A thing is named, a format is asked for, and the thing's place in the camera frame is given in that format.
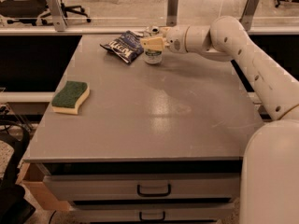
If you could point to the left metal bracket post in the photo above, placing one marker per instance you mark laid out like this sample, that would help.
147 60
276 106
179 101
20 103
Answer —
58 19

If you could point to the green yellow sponge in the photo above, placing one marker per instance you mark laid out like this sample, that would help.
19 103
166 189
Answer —
70 98

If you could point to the lower grey drawer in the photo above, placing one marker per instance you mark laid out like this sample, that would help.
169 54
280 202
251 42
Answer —
174 212

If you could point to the middle metal bracket post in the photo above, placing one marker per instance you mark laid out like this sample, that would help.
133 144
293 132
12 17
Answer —
172 12

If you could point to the grey drawer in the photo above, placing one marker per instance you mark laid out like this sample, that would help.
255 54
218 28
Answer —
123 187
174 212

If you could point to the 7up soda can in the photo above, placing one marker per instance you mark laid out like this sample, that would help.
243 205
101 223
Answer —
152 57

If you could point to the blue chip bag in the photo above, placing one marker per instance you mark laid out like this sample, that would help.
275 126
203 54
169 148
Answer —
127 46

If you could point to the metal bracket post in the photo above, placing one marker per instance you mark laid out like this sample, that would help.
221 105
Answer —
248 13
58 19
172 12

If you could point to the upper grey drawer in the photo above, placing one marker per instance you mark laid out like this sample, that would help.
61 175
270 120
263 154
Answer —
123 187

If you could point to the cardboard box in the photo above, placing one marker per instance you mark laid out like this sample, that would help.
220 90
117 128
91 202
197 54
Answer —
32 178

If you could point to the black upper drawer handle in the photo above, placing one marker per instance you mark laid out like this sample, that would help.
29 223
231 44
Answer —
153 192

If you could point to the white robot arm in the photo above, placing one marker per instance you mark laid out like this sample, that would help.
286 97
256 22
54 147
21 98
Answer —
269 186

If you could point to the black chair at left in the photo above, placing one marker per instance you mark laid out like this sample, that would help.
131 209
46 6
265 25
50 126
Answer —
14 209

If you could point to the black lower drawer handle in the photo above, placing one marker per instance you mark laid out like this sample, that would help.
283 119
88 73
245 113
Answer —
156 217

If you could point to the black office chair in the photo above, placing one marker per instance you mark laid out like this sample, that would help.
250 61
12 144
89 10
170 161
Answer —
27 11

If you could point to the right metal bracket post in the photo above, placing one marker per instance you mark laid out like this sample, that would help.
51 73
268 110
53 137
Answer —
248 13

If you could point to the black drawer handle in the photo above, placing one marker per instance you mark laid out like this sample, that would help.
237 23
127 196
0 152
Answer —
156 217
153 192

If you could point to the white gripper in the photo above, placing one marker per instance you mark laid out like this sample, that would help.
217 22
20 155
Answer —
176 38

